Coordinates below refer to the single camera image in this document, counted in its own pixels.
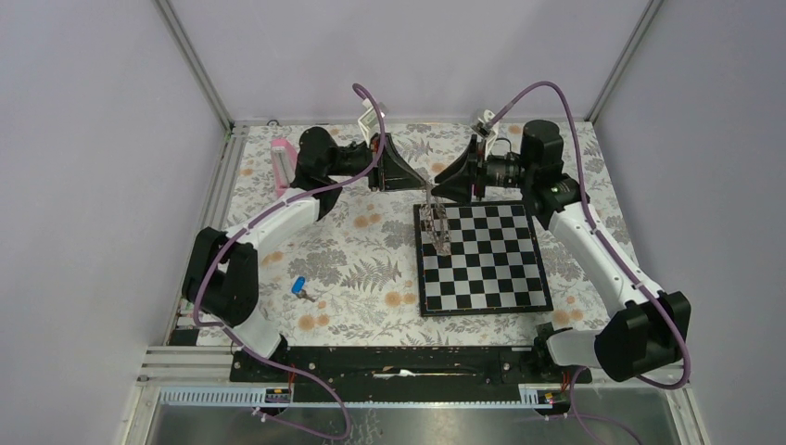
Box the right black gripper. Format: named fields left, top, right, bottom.
left=430, top=135, right=535, bottom=207

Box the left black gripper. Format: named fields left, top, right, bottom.
left=324, top=133, right=425, bottom=192

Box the blue headed key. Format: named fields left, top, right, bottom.
left=291, top=276, right=316, bottom=302

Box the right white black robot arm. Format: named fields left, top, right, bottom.
left=433, top=120, right=692, bottom=389

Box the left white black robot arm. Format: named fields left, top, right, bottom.
left=182, top=126, right=426, bottom=381

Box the black white chessboard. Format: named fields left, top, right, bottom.
left=413, top=201, right=553, bottom=317

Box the pink metronome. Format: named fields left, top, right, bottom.
left=271, top=138, right=298, bottom=197

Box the floral patterned table mat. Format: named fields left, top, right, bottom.
left=223, top=122, right=638, bottom=346

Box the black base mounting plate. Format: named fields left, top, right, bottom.
left=229, top=346, right=592, bottom=400

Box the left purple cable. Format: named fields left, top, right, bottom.
left=192, top=83, right=388, bottom=440

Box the purple cable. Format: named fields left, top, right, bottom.
left=192, top=83, right=388, bottom=440
left=485, top=81, right=692, bottom=445

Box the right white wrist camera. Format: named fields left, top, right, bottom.
left=472, top=109, right=499, bottom=159

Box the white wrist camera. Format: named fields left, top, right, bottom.
left=472, top=109, right=499, bottom=159
left=357, top=98, right=380, bottom=146

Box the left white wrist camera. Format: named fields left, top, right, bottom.
left=357, top=98, right=380, bottom=146

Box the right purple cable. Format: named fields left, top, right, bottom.
left=485, top=81, right=692, bottom=445

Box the grey slotted cable duct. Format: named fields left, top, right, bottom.
left=158, top=381, right=552, bottom=409

